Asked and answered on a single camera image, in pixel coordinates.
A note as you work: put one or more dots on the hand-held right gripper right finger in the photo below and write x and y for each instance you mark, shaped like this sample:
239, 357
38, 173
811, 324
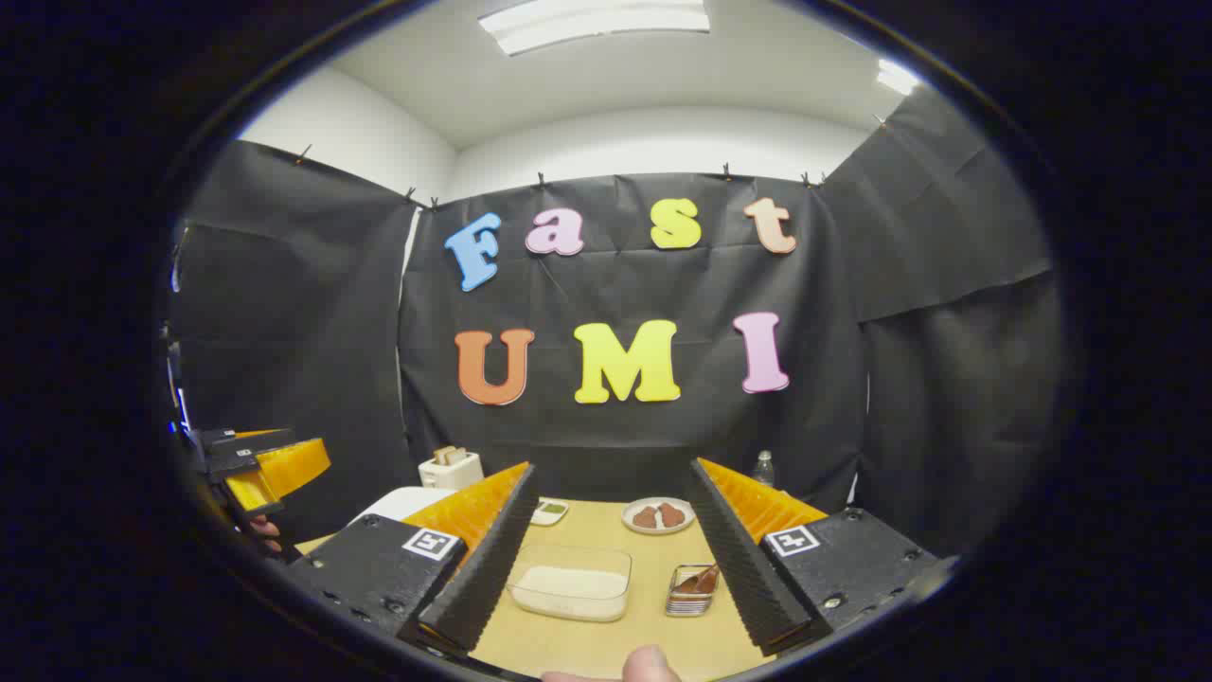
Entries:
739, 568

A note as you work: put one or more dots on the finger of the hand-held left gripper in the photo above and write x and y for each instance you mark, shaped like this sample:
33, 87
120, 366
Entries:
294, 464

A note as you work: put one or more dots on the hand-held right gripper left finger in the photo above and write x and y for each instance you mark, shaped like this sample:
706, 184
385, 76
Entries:
488, 568

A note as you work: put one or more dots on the white rice cooker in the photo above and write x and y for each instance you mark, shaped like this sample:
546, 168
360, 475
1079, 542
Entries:
407, 500

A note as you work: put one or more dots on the clear plastic container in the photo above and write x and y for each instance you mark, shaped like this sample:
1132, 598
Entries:
568, 554

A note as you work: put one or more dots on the small white divided dish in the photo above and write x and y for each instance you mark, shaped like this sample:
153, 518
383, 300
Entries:
549, 512

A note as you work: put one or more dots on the brown meat piece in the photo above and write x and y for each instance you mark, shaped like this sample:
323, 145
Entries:
646, 517
671, 514

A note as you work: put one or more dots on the clear plastic water bottle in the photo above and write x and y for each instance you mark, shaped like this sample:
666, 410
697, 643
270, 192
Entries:
763, 471

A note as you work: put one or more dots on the white toaster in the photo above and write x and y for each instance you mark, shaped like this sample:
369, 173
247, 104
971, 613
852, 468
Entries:
453, 472

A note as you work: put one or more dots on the white round plate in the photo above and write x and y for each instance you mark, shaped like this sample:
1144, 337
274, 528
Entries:
627, 516

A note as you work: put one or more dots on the black backdrop cloth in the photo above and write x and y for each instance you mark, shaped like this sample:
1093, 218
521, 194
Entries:
615, 284

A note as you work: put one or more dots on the small ceiling light panel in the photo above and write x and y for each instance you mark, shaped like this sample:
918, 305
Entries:
898, 78

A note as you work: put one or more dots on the large ceiling light panel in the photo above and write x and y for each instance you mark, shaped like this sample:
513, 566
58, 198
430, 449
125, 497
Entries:
597, 24

